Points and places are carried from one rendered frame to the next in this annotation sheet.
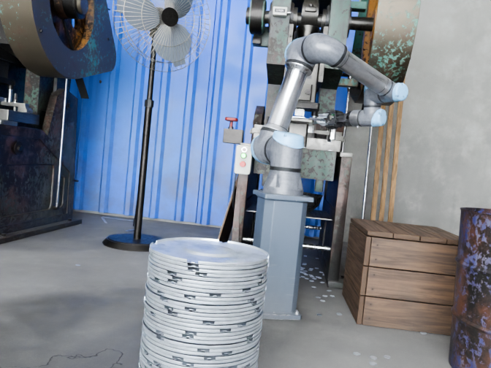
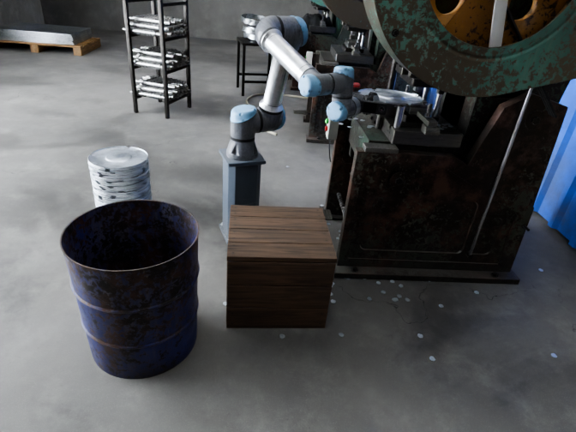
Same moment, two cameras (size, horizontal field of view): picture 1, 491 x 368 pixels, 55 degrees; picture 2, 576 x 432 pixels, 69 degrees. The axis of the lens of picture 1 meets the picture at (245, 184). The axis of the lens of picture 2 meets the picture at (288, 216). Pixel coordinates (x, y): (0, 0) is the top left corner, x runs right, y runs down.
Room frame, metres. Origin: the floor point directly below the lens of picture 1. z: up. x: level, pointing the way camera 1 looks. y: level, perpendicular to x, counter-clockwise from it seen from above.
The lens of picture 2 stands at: (1.65, -2.06, 1.25)
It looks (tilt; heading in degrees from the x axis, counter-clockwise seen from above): 30 degrees down; 79
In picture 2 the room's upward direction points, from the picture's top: 5 degrees clockwise
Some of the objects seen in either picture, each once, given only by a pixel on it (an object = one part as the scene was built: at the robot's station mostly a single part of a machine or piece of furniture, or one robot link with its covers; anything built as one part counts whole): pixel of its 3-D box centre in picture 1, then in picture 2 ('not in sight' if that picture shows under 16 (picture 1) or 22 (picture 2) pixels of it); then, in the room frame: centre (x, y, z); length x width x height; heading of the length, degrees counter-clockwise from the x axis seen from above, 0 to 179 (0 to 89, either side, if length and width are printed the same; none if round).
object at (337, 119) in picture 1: (340, 118); (357, 104); (2.21, -0.41, 0.80); 0.12 x 0.09 x 0.08; 47
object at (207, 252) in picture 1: (210, 250); (118, 157); (1.14, 0.07, 0.33); 0.29 x 0.29 x 0.01
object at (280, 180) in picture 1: (283, 180); (242, 145); (1.77, -0.14, 0.50); 0.15 x 0.15 x 0.10
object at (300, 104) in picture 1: (299, 108); (423, 81); (2.55, -0.25, 0.86); 0.20 x 0.16 x 0.05; 85
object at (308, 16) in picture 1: (307, 31); not in sight; (2.54, -0.25, 1.27); 0.21 x 0.12 x 0.34; 175
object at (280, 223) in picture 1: (276, 253); (241, 195); (1.77, -0.14, 0.23); 0.19 x 0.19 x 0.45; 13
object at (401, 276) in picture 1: (400, 271); (276, 264); (1.89, -0.66, 0.18); 0.40 x 0.38 x 0.35; 176
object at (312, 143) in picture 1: (296, 143); (411, 123); (2.54, -0.25, 0.68); 0.45 x 0.30 x 0.06; 85
